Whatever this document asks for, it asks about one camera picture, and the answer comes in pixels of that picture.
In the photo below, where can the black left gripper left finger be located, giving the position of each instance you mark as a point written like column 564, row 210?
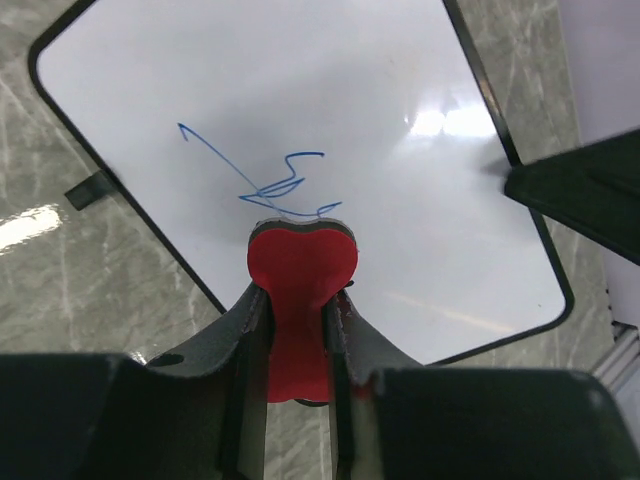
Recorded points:
column 108, row 416

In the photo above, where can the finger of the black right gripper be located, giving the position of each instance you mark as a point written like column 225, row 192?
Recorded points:
column 593, row 190

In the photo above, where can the white whiteboard black frame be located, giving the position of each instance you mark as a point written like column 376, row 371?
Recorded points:
column 211, row 116

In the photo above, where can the red black whiteboard eraser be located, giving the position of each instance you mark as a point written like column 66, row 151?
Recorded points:
column 301, row 266

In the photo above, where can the aluminium mounting rail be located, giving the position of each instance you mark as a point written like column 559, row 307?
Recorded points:
column 618, row 369

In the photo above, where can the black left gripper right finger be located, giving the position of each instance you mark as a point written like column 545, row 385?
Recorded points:
column 392, row 418

